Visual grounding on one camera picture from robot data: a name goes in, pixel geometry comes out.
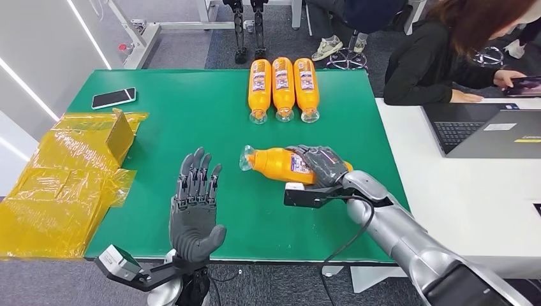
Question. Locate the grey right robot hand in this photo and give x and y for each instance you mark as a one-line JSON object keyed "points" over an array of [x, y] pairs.
{"points": [[325, 167]]}

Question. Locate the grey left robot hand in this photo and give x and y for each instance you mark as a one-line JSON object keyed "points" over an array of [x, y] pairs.
{"points": [[194, 224]]}

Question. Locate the orange detergent bottle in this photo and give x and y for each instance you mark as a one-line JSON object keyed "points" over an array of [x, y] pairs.
{"points": [[274, 164], [283, 93], [307, 93], [259, 95]]}

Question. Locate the phone with pink case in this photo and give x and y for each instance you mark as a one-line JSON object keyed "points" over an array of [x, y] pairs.
{"points": [[524, 86]]}

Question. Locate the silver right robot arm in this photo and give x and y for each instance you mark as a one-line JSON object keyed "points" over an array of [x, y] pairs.
{"points": [[405, 240]]}

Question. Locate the green table mat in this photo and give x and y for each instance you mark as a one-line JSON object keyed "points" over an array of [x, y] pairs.
{"points": [[190, 122]]}

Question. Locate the chrome office chair base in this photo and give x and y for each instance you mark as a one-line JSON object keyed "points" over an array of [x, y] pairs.
{"points": [[488, 57], [347, 60]]}

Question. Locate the yellow plastic wrapped cardboard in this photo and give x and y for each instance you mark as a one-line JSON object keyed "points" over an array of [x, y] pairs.
{"points": [[59, 190]]}

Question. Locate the black smartphone with pale case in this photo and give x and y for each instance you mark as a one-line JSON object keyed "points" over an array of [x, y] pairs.
{"points": [[114, 98]]}

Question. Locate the black robot leg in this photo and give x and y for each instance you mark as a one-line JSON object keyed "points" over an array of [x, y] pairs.
{"points": [[259, 29], [240, 29]]}

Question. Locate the person with pale sneakers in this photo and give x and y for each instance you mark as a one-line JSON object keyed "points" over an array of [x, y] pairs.
{"points": [[367, 12]]}

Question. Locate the grey laptop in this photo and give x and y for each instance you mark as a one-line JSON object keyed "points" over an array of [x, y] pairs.
{"points": [[486, 137]]}

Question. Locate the person with white shoe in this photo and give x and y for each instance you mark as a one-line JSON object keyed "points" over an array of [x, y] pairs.
{"points": [[516, 48]]}

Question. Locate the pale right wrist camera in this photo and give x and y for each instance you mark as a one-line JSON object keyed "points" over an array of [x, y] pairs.
{"points": [[306, 197]]}

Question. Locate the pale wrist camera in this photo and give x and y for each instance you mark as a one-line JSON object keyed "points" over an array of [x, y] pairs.
{"points": [[306, 197], [118, 262]]}

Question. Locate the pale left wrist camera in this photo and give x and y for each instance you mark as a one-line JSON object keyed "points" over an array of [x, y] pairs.
{"points": [[118, 262]]}

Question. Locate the white metal stand frame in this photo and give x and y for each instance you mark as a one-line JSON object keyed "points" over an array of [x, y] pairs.
{"points": [[146, 44]]}

